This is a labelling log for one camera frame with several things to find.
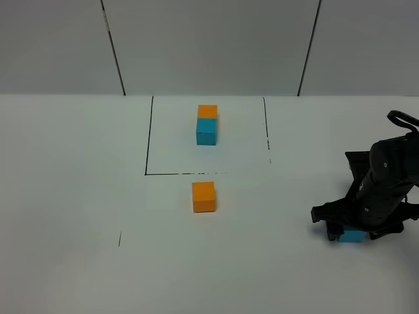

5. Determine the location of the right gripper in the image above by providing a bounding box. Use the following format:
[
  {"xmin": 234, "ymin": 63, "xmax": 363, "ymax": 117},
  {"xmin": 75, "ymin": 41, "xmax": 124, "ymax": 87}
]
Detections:
[{"xmin": 311, "ymin": 171, "xmax": 418, "ymax": 241}]

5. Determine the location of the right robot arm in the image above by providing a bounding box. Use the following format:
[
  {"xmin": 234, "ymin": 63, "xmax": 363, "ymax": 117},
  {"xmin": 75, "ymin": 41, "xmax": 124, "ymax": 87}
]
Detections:
[{"xmin": 311, "ymin": 111, "xmax": 418, "ymax": 243}]

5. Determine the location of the blue template block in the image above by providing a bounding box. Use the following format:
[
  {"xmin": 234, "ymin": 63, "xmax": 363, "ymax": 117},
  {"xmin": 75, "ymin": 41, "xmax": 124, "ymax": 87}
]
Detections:
[{"xmin": 196, "ymin": 118, "xmax": 217, "ymax": 145}]

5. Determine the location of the orange template block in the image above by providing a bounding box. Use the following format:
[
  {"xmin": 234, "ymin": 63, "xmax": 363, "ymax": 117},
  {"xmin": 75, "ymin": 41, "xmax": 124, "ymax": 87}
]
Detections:
[{"xmin": 197, "ymin": 105, "xmax": 218, "ymax": 119}]

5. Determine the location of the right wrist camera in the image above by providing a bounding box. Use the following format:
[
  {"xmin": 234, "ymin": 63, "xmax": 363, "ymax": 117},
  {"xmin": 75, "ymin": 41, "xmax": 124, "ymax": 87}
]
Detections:
[{"xmin": 345, "ymin": 151, "xmax": 370, "ymax": 182}]

